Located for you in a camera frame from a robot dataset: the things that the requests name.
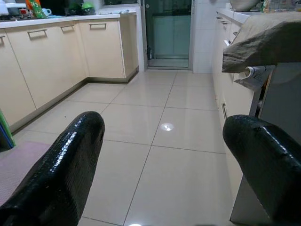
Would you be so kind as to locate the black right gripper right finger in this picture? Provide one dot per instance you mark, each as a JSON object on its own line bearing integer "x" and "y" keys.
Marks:
{"x": 270, "y": 164}

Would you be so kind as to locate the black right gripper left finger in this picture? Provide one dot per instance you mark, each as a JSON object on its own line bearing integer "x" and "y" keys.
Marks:
{"x": 61, "y": 169}

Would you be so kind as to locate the pink floor mat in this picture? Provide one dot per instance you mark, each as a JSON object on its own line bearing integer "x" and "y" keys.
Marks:
{"x": 18, "y": 164}

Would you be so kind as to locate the grey appliance panel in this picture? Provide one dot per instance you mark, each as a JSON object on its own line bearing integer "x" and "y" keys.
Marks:
{"x": 279, "y": 101}

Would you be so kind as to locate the green flat board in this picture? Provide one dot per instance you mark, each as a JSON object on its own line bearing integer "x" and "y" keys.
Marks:
{"x": 5, "y": 131}

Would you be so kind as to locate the cream kitchen cabinet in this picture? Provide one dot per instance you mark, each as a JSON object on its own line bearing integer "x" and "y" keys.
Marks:
{"x": 237, "y": 101}
{"x": 51, "y": 63}

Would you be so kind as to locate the white printed paper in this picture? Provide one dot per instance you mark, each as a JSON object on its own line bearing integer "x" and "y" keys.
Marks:
{"x": 255, "y": 75}

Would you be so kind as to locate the brown cloth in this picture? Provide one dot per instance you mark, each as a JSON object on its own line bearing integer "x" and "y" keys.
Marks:
{"x": 265, "y": 44}

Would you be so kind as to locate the white kitchen countertop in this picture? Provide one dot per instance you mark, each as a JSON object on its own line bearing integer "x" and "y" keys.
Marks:
{"x": 70, "y": 18}

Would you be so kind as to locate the white cup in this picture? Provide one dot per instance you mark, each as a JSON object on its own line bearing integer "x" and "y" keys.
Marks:
{"x": 47, "y": 11}

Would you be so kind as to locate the colourful food package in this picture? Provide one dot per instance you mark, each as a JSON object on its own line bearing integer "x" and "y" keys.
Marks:
{"x": 279, "y": 5}

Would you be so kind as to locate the orange and green bag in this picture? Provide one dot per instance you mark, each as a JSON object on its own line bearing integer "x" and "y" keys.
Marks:
{"x": 35, "y": 8}

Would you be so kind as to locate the green round container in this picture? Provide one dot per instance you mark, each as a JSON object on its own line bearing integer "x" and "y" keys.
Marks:
{"x": 88, "y": 7}

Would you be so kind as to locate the dark glass door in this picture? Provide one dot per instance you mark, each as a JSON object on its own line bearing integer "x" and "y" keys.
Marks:
{"x": 168, "y": 33}

